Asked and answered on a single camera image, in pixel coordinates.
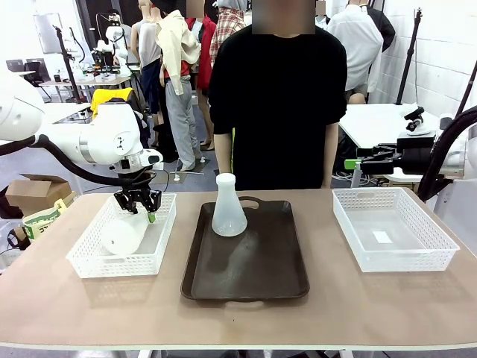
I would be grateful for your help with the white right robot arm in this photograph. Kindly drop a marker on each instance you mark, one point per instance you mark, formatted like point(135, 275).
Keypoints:
point(456, 162)

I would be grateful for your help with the white and black desk device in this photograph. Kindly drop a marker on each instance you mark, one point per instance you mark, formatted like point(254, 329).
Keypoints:
point(419, 123)

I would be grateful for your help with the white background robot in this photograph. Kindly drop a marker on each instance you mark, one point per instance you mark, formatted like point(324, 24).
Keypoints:
point(112, 37)

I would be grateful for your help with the person's right forearm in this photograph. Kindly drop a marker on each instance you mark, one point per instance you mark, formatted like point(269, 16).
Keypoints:
point(223, 149)

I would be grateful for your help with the person's left forearm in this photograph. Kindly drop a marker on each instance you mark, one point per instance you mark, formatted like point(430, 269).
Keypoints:
point(329, 153)

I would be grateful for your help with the white background desk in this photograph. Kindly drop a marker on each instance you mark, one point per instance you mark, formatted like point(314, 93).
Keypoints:
point(85, 80)

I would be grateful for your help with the green and white bag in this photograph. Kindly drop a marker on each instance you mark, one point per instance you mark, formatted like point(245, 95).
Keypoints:
point(41, 222)

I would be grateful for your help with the mannequin with cream jacket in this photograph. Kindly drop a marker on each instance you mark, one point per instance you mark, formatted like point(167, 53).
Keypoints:
point(180, 74)

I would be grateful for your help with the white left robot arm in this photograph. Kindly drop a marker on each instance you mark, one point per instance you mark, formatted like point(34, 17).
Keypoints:
point(108, 138)

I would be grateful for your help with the person in black sweater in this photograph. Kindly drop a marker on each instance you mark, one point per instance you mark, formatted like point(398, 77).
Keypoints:
point(277, 112)

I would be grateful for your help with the dark brown plastic tray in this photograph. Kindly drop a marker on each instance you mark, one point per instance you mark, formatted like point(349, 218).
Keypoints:
point(244, 261)

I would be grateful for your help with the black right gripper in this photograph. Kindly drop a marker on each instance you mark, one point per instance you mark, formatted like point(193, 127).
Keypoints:
point(415, 156)

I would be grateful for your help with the mannequin with red jacket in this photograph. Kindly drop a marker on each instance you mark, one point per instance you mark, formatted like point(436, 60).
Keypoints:
point(205, 52)

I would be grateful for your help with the white perforated plastic basket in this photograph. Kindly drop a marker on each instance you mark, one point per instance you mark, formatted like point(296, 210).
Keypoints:
point(436, 238)
point(89, 261)

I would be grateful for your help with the person's right hand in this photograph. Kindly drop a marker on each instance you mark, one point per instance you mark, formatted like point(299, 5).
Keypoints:
point(225, 169)

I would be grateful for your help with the white wall board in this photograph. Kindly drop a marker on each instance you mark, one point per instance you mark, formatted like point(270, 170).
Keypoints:
point(47, 33)

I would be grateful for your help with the mannequin with plaid shirt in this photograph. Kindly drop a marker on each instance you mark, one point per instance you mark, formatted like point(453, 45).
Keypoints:
point(227, 33)

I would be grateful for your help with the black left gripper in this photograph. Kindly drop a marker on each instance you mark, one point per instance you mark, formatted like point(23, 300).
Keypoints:
point(136, 182)

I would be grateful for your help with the mannequin with white shirt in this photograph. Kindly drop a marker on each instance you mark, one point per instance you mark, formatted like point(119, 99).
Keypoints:
point(357, 44)

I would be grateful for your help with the person's left hand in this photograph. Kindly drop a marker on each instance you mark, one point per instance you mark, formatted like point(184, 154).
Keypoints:
point(326, 183)

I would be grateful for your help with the black hanging jacket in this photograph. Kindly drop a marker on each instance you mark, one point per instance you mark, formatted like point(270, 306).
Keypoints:
point(384, 26)

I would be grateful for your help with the black office chair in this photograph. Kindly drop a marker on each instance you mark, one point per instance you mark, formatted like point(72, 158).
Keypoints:
point(31, 76)

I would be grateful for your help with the black tripod stand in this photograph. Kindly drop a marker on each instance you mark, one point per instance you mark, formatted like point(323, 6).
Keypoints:
point(67, 63)
point(410, 56)

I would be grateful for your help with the translucent white conical flask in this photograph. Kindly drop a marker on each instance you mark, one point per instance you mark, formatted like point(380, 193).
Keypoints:
point(228, 212)
point(123, 235)

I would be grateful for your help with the brown cardboard box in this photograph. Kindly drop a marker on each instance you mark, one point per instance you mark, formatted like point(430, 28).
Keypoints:
point(41, 192)

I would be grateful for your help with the chair piled with clothes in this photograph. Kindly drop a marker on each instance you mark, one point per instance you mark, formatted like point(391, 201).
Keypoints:
point(108, 95)

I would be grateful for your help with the mannequin with white tank top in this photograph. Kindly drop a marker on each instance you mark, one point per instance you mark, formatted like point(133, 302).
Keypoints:
point(149, 48)

